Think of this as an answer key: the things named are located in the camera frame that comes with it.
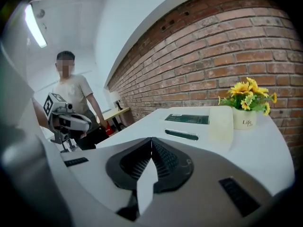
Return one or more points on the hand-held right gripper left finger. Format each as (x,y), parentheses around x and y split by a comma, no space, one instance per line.
(99,174)

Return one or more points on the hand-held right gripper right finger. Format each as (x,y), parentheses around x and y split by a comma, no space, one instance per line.
(201,197)

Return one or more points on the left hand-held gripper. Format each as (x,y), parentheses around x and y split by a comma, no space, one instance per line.
(55,107)

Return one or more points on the white tissue box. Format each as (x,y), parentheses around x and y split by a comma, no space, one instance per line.
(220,131)

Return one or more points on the green box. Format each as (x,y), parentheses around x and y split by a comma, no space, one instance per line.
(187,119)

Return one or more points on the person's left forearm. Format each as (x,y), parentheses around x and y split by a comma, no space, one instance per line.
(40,113)

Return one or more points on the wooden desk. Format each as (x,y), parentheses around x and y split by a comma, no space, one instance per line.
(116,112)

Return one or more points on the white table lamp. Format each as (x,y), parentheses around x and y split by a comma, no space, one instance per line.
(116,98)

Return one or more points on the white table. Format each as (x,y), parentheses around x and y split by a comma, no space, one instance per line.
(255,150)

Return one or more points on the sunflowers in white pot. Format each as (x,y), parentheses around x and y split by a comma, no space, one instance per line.
(245,122)

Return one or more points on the ceiling strip light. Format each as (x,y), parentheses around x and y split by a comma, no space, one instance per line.
(35,25)

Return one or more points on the ceiling smoke detector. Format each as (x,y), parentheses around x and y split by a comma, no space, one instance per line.
(40,13)

